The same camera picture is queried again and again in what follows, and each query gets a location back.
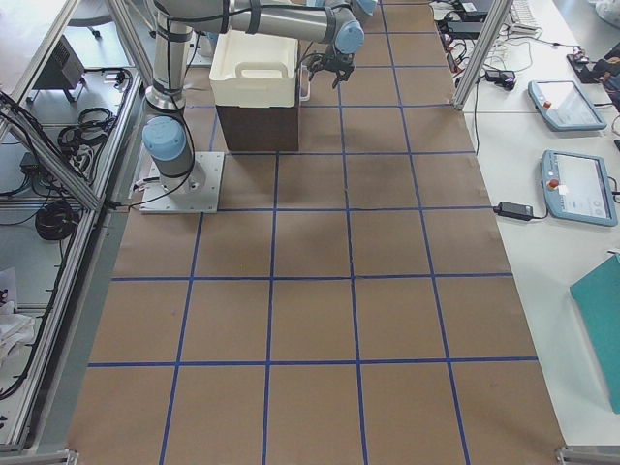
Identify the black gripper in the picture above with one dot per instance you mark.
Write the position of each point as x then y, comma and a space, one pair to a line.
337, 63

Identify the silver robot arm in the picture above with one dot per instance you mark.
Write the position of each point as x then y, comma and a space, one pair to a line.
166, 136

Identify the dark wooden drawer cabinet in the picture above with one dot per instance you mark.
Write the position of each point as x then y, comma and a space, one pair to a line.
260, 129

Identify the white plastic tray bin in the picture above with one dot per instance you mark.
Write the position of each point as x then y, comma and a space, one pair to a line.
254, 71

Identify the black power adapter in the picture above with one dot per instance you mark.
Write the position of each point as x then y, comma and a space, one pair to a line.
518, 211

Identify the teach pendant far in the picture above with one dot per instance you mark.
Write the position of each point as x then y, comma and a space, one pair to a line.
564, 106

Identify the teach pendant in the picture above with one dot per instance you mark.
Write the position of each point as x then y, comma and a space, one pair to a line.
564, 106
576, 188

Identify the teach pendant near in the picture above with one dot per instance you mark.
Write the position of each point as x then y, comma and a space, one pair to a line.
576, 188

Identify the teal folder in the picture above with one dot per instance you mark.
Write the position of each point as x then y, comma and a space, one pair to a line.
597, 297

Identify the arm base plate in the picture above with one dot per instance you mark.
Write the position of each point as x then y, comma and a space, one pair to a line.
200, 193

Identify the aluminium frame post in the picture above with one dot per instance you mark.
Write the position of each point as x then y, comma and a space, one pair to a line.
488, 34

